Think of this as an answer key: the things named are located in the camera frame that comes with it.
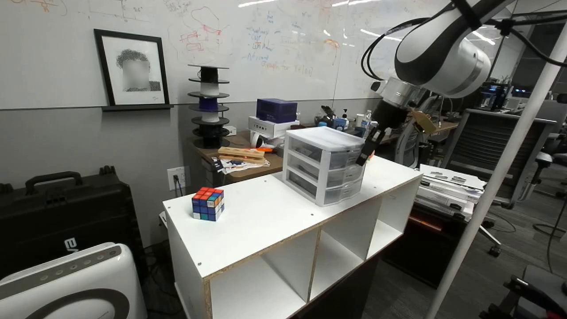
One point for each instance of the stack of printed papers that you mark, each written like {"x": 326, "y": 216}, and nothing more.
{"x": 452, "y": 189}

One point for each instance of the white open shelf table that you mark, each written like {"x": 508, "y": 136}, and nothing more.
{"x": 266, "y": 224}

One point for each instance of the wall whiteboard with writing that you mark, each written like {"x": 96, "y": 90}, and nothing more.
{"x": 266, "y": 47}

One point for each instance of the grey office chair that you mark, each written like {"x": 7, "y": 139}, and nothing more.
{"x": 478, "y": 154}

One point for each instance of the black framed portrait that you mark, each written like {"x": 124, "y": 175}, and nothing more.
{"x": 133, "y": 68}

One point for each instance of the purple box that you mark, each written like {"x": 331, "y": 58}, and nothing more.
{"x": 276, "y": 111}

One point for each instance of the brown wooden desk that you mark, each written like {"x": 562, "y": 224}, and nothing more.
{"x": 253, "y": 175}

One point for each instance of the white cardboard box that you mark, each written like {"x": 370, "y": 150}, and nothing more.
{"x": 267, "y": 127}

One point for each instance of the clear plastic drawer with parts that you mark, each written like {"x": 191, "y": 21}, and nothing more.
{"x": 342, "y": 155}

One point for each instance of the black hard carrying case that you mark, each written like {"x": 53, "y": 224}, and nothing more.
{"x": 64, "y": 219}

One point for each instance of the white rounded appliance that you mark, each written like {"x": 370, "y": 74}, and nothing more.
{"x": 64, "y": 285}

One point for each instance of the white paper sheet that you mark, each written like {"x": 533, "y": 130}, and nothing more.
{"x": 241, "y": 166}

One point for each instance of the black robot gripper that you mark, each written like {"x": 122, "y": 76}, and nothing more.
{"x": 390, "y": 122}

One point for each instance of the red and blue cube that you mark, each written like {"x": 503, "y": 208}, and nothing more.
{"x": 207, "y": 205}

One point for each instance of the black stacked spool tower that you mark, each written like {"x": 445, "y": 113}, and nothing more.
{"x": 209, "y": 113}

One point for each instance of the white drawer unit frame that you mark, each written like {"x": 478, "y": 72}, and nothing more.
{"x": 324, "y": 139}

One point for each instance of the wooden brush block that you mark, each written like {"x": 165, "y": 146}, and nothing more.
{"x": 241, "y": 154}

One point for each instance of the olive yellow camera mount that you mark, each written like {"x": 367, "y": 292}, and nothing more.
{"x": 425, "y": 123}

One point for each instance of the white wall outlet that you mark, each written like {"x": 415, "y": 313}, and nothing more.
{"x": 175, "y": 178}

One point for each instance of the white pole stand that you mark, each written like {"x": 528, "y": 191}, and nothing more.
{"x": 501, "y": 171}

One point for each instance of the black stand foot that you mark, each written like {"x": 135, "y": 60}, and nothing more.
{"x": 524, "y": 299}

